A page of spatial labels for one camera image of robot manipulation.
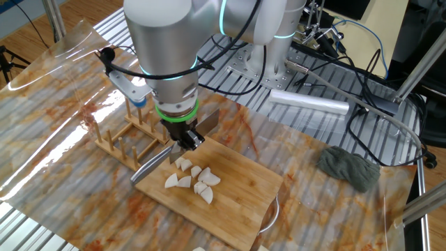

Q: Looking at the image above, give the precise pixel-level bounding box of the aluminium frame bar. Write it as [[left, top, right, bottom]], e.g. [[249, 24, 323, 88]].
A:
[[393, 181, 446, 227]]

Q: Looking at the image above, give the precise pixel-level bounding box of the wooden peg dish rack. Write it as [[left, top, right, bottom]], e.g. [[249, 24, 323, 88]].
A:
[[92, 96, 171, 174]]

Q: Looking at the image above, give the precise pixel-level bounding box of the marble pattern plastic mat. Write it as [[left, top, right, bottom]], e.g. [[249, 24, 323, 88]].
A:
[[0, 19, 419, 251]]

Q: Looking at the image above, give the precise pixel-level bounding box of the green wrist adapter ring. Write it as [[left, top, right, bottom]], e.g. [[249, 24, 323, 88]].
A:
[[155, 99, 200, 123]]

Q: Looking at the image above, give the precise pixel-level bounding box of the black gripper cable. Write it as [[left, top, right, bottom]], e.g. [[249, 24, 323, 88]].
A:
[[96, 0, 268, 97]]

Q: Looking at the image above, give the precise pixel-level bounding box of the blue cable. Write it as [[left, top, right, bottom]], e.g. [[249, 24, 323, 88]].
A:
[[330, 19, 390, 79]]

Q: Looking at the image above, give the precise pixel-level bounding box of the beige panel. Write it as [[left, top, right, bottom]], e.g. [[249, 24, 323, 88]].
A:
[[325, 0, 409, 78]]

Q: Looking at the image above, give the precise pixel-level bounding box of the grey hose with connector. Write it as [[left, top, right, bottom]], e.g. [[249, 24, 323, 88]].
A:
[[285, 59, 424, 158]]

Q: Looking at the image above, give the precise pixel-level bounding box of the black office chair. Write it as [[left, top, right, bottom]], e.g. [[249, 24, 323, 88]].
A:
[[386, 20, 446, 170]]

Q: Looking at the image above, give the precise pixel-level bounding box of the black cable bundle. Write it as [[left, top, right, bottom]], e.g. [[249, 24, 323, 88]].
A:
[[292, 48, 429, 168]]

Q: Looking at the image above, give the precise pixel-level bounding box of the black tripod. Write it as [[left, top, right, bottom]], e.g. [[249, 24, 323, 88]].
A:
[[0, 45, 32, 84]]

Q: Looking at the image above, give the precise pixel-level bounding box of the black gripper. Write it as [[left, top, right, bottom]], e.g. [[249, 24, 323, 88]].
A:
[[160, 120, 206, 151]]

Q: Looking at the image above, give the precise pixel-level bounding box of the grey green rag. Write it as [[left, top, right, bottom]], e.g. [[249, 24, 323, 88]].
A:
[[316, 145, 381, 194]]

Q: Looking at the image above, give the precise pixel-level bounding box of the aluminium frame post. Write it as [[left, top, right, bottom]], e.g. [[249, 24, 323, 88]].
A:
[[365, 26, 446, 116], [41, 0, 67, 43]]

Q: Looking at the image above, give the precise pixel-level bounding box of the black metal camera mount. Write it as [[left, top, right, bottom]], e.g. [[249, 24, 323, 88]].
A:
[[295, 0, 346, 59]]

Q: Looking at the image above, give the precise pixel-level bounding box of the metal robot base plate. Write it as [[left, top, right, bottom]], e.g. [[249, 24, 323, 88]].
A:
[[228, 45, 304, 91]]

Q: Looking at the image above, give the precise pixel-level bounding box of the wooden cutting board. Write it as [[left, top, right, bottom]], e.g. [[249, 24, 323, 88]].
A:
[[134, 134, 284, 251]]

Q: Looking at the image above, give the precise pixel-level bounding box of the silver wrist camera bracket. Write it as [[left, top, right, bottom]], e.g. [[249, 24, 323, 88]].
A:
[[107, 69, 154, 107]]

